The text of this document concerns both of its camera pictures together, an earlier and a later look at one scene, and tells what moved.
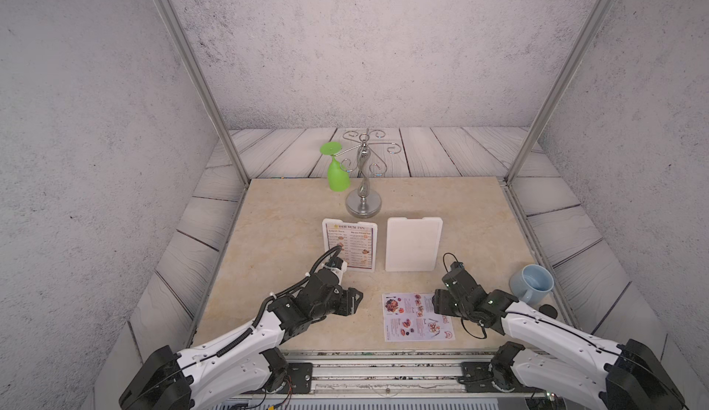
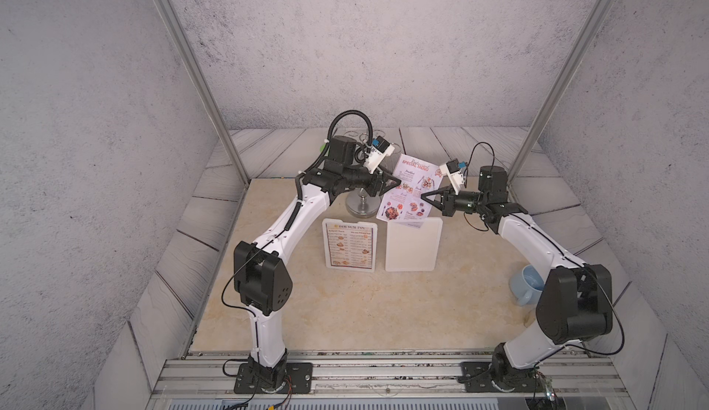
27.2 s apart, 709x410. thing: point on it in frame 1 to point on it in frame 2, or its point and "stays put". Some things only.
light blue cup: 531,284 stays put
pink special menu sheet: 411,317 to 404,200
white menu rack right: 412,244 stays put
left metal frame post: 163,0 stays put
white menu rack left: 358,241 stays put
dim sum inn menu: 356,240 stays put
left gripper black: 348,298 to 376,180
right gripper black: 439,301 to 448,204
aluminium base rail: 400,373 stays put
